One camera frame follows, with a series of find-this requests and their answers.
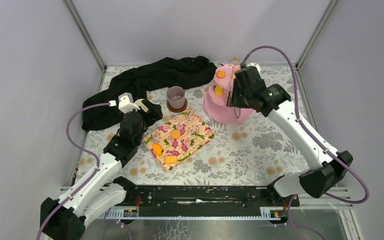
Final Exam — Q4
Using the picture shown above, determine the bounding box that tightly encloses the white paper cup black base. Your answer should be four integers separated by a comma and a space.
134, 98, 148, 112

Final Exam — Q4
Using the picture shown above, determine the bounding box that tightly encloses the chocolate wafer biscuit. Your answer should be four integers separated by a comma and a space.
226, 91, 232, 107

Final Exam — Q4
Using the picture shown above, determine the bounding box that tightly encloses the yellow wafer biscuit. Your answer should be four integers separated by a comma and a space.
214, 84, 224, 96

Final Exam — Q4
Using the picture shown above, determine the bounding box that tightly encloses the small orange cookie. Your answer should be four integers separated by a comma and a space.
215, 70, 227, 79

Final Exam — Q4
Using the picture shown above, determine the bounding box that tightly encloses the orange fish-shaped cookie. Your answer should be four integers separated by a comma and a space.
152, 143, 163, 156

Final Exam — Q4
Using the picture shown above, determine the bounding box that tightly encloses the pink three-tier cake stand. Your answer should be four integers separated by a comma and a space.
204, 57, 254, 125

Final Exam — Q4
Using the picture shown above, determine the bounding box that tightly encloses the round orange cookie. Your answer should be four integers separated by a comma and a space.
170, 129, 182, 139

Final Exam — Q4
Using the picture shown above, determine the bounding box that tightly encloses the orange square cracker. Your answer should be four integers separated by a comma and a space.
164, 155, 178, 165

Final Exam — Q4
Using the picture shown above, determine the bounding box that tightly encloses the purple mug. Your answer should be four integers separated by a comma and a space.
166, 86, 186, 110

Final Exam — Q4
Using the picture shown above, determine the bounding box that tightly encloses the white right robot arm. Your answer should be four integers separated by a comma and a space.
231, 66, 353, 206

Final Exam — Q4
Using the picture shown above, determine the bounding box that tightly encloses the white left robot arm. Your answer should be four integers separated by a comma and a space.
36, 93, 163, 240

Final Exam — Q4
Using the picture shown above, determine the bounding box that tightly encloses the black cloth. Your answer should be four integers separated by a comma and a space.
82, 56, 217, 131

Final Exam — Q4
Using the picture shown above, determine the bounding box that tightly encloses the floral serving tray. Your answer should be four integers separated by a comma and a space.
143, 109, 215, 172

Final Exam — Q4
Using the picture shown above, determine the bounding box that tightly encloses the brown round coaster right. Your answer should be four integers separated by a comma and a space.
166, 98, 189, 114

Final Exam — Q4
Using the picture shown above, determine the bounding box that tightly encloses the floral tablecloth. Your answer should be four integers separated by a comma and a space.
75, 64, 325, 187

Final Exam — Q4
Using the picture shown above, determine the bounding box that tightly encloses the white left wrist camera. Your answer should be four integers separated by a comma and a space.
108, 92, 140, 114

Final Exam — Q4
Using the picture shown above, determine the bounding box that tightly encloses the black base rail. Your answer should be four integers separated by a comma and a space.
116, 185, 300, 219

